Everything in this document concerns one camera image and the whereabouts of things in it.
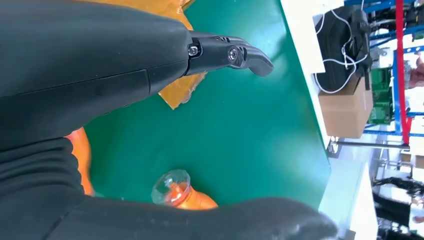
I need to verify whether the black equipment case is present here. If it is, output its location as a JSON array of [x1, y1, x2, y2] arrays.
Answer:
[[314, 4, 374, 95]]

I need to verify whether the brown cardboard box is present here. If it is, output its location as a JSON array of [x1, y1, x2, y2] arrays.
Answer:
[[317, 74, 375, 139]]

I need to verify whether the white side table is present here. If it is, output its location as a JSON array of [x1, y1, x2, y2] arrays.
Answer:
[[317, 142, 380, 240]]

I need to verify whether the green plastic crate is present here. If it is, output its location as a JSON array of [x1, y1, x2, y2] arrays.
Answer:
[[367, 66, 395, 126]]

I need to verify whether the blue metal rack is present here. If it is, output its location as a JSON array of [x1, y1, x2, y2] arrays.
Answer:
[[344, 0, 424, 138]]

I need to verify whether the red pole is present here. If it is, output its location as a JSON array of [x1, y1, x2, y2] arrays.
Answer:
[[394, 0, 413, 145]]

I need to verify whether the steel frame rail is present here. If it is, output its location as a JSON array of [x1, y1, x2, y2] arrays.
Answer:
[[331, 140, 410, 150]]

